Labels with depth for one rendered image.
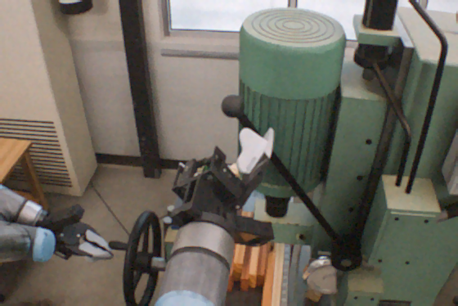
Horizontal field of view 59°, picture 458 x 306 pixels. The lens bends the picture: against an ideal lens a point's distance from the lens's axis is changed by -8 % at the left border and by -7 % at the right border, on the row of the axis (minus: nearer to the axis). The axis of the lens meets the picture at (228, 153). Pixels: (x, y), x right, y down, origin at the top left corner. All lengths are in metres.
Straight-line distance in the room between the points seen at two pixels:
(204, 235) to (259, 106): 0.28
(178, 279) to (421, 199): 0.42
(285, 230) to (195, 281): 0.52
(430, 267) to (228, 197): 0.54
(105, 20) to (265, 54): 1.66
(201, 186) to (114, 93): 1.93
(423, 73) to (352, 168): 0.24
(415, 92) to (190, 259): 0.40
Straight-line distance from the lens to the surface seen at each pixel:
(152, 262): 1.20
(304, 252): 1.26
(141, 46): 2.17
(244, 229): 0.60
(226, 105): 0.63
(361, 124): 0.74
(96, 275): 2.25
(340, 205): 0.86
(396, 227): 0.74
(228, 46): 2.16
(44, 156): 2.53
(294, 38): 0.68
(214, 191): 0.59
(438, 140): 0.74
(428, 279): 1.02
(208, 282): 0.48
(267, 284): 1.01
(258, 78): 0.69
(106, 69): 2.40
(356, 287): 0.87
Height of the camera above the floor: 1.78
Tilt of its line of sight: 39 degrees down
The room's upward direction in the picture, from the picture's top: straight up
